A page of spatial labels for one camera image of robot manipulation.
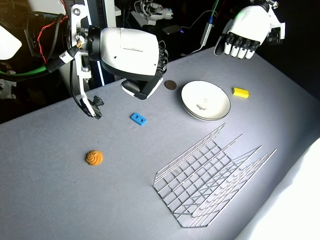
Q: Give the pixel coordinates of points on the white gadget on shelf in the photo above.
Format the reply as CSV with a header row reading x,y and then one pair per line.
x,y
155,12

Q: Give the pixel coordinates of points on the blue block with two holes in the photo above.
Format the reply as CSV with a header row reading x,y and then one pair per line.
x,y
138,119

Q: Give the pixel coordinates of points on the grey power bank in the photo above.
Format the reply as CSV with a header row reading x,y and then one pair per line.
x,y
172,29

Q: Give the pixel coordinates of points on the yellow block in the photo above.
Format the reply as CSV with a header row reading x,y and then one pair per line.
x,y
240,92

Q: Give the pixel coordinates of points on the grey adapter stick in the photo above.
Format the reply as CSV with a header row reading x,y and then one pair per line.
x,y
207,33

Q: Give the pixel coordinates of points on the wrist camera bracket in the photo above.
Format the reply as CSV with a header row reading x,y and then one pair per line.
x,y
277,32
75,22

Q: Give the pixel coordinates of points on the grey metal bracket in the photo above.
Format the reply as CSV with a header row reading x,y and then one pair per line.
x,y
6,91

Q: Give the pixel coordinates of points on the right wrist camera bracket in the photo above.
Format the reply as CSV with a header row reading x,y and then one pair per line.
x,y
75,22

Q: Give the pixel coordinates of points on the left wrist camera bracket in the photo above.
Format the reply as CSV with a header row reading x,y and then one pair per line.
x,y
277,32

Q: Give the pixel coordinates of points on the brown round cookie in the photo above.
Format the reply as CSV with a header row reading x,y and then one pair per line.
x,y
170,84

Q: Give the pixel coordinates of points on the white plate with dark rim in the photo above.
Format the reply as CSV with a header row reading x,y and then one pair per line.
x,y
190,113
205,97

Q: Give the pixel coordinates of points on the orange swirl cookie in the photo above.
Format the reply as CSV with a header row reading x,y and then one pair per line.
x,y
94,158

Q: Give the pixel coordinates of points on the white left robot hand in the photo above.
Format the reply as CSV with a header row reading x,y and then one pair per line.
x,y
250,25

